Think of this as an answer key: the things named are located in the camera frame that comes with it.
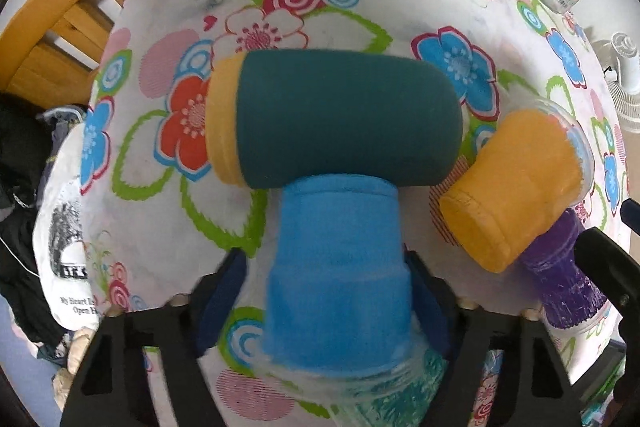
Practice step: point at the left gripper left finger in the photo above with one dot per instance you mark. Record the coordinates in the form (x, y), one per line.
(111, 387)

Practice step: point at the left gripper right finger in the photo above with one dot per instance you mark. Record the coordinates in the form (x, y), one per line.
(532, 388)

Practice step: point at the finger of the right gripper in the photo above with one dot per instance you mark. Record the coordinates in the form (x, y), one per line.
(615, 274)

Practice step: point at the blue fuzzy cup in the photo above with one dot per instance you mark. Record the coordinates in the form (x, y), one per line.
(338, 298)

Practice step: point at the purple fuzzy cup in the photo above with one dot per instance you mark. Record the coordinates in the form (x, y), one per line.
(567, 295)

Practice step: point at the teal glitter cup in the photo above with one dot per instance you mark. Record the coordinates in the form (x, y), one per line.
(398, 397)

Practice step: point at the orange fuzzy cup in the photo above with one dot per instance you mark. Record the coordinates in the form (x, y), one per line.
(538, 164)

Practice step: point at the dark teal fuzzy cup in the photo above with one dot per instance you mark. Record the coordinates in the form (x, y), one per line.
(275, 116)

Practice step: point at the floral tablecloth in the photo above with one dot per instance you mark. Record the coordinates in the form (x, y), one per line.
(154, 213)

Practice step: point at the white printed bag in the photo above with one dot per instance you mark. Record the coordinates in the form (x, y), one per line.
(58, 243)

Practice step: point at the white standing fan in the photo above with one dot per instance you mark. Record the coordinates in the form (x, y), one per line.
(622, 73)

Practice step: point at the dark clothes pile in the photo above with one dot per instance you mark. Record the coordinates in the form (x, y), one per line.
(29, 139)

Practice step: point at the wooden chair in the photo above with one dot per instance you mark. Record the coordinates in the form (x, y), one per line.
(42, 73)

